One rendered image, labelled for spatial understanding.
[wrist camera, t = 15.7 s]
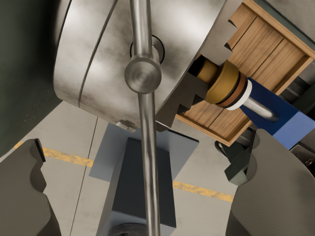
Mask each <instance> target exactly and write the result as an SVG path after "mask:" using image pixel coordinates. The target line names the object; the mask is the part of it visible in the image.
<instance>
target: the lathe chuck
mask: <svg viewBox="0 0 315 236"><path fill-rule="evenodd" d="M226 2H227V0H150V11H151V32H152V35H155V36H156V37H158V38H159V39H160V40H161V42H162V45H163V47H164V58H163V60H162V62H161V63H160V67H161V74H162V79H161V83H160V85H159V87H158V88H157V89H156V90H155V91H154V96H155V114H157V112H158V111H159V110H160V109H161V108H162V106H163V105H164V104H165V103H166V101H167V100H168V98H169V97H170V96H171V94H172V93H173V92H174V90H175V89H176V88H177V86H178V85H179V83H180V82H181V80H182V79H183V77H184V76H185V74H186V73H187V71H188V70H189V68H190V67H191V65H192V64H193V62H194V60H195V59H196V57H197V55H198V54H199V52H200V50H201V49H202V47H203V45H204V44H205V42H206V40H207V39H208V37H209V35H210V33H211V31H212V30H213V28H214V26H215V24H216V22H217V20H218V18H219V16H220V14H221V13H222V11H223V8H224V6H225V4H226ZM132 44H133V33H132V23H131V12H130V2H129V0H117V1H116V3H115V5H114V7H113V10H112V12H111V14H110V17H109V19H108V21H107V23H106V26H105V28H104V31H103V33H102V35H101V38H100V40H99V43H98V45H97V47H96V50H95V53H94V55H93V58H92V60H91V63H90V66H89V69H88V72H87V74H86V78H85V81H84V84H83V87H82V92H81V96H80V103H79V105H80V108H81V109H82V110H84V111H86V112H89V113H91V114H93V115H95V116H97V117H99V118H101V119H103V120H105V121H107V122H110V123H112V124H114V125H116V126H118V127H120V128H122V129H124V130H126V131H128V132H130V133H134V132H135V131H136V130H135V129H133V128H131V127H129V126H128V127H127V126H125V125H123V124H121V122H119V121H120V120H121V119H122V120H124V121H126V120H128V121H130V122H132V123H134V124H135V126H136V127H138V128H141V124H140V113H139V102H138V93H136V92H134V91H132V90H131V89H130V88H129V87H128V86H127V84H126V82H125V78H124V73H125V69H126V67H127V65H128V63H129V61H130V60H131V46H132Z"/></svg>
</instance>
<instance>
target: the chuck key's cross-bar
mask: <svg viewBox="0 0 315 236"><path fill-rule="evenodd" d="M129 2H130V12H131V23H132V33H133V44H134V55H137V54H150V55H153V53H152V32H151V11H150V0H129ZM138 102H139V113H140V124H141V138H142V161H143V176H144V192H145V208H146V223H147V236H160V217H159V194H158V161H157V139H156V116H155V96H154V91H153V92H152V93H149V94H138Z"/></svg>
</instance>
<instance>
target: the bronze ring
mask: <svg viewBox="0 0 315 236"><path fill-rule="evenodd" d="M188 73H190V74H192V75H193V76H195V77H197V78H198V79H200V80H202V81H203V82H205V83H207V84H208V85H209V89H208V92H207V95H206V98H205V101H206V102H208V103H210V104H215V105H217V106H218V107H221V108H223V109H226V108H229V107H232V106H233V105H235V104H236V103H237V102H238V101H239V100H240V99H241V98H242V96H243V95H244V93H245V91H246V89H247V86H248V78H247V76H245V75H244V74H243V73H242V72H240V71H239V69H238V67H237V66H236V65H234V64H233V63H231V62H230V61H228V59H227V60H226V62H225V63H224V64H223V65H222V66H218V65H216V64H215V63H214V62H212V61H211V60H209V59H208V58H206V57H205V56H203V55H201V56H199V57H198V58H197V60H196V61H195V62H194V63H193V65H192V66H191V68H190V70H189V72H188Z"/></svg>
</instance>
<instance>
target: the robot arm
mask: <svg viewBox="0 0 315 236"><path fill-rule="evenodd" d="M249 153H251V156H250V160H249V164H248V169H247V174H246V178H247V180H248V181H247V182H245V183H243V184H241V185H239V186H238V187H237V190H236V193H235V195H234V198H233V201H232V204H231V209H230V214H229V218H228V223H227V228H226V233H225V236H315V178H314V176H313V175H312V174H311V172H310V171H309V170H308V169H307V167H306V166H305V165H304V164H303V163H302V162H301V161H300V160H299V159H298V158H297V157H296V156H295V155H294V154H293V153H291V152H290V151H289V150H288V149H287V148H286V147H284V146H283V145H282V144H281V143H280V142H279V141H277V140H276V139H275V138H274V137H273V136H271V135H270V134H269V133H268V132H267V131H266V130H264V129H255V128H254V130H253V134H252V139H251V143H250V147H249ZM44 162H46V160H45V156H44V152H43V149H42V145H41V143H40V140H39V139H38V138H36V139H28V140H26V141H25V142H24V143H23V144H21V145H20V146H19V147H18V148H17V149H16V150H14V151H13V152H12V153H11V154H10V155H9V156H7V157H6V158H5V159H4V160H3V161H1V162H0V236H62V235H61V231H60V227H59V223H58V221H57V218H56V216H55V214H54V211H53V209H52V207H51V204H50V202H49V200H48V197H47V195H45V194H44V193H43V192H44V190H45V188H46V181H45V179H44V176H43V174H42V171H41V167H42V165H43V163H44ZM108 236H147V226H146V225H143V224H139V223H125V224H121V225H118V226H116V227H114V228H113V229H111V230H110V232H109V234H108Z"/></svg>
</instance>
